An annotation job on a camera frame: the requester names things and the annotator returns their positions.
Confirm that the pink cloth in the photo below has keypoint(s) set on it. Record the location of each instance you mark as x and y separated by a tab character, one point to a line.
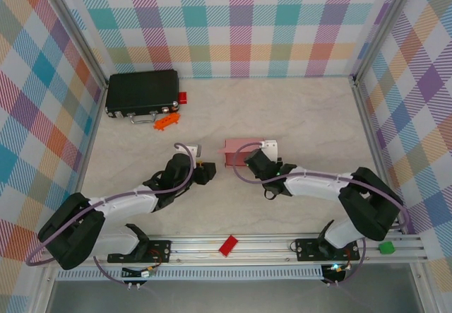
234	147

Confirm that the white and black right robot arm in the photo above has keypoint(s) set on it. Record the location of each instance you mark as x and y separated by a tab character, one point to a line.
318	186

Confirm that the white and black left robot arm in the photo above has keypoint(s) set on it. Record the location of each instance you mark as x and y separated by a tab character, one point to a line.
120	203

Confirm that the orange plastic toy part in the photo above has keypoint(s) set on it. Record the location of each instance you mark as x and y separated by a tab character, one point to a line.
166	121

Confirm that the flat red rectangular block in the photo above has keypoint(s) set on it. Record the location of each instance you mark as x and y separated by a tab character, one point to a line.
227	246

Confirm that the small red block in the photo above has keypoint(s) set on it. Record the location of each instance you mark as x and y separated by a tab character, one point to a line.
182	97

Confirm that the grey metal shelf panel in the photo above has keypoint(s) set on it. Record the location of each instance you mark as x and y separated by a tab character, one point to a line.
229	297

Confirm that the small circuit board with LED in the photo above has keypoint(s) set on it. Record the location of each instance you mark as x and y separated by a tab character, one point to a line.
333	268

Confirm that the green cube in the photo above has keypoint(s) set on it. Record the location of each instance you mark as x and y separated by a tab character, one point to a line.
386	248

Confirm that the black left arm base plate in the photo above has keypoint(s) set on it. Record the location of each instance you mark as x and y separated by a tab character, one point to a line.
160	251

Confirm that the aluminium frame cross rail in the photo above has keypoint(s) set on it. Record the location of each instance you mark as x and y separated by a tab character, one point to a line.
254	247

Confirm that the aluminium frame side rail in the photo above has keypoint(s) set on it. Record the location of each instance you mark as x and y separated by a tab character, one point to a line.
377	150
93	129

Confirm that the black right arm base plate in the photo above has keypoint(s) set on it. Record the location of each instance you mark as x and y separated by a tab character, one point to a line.
305	249

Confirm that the aluminium frame post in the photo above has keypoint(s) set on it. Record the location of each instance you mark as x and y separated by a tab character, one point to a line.
77	32
385	27

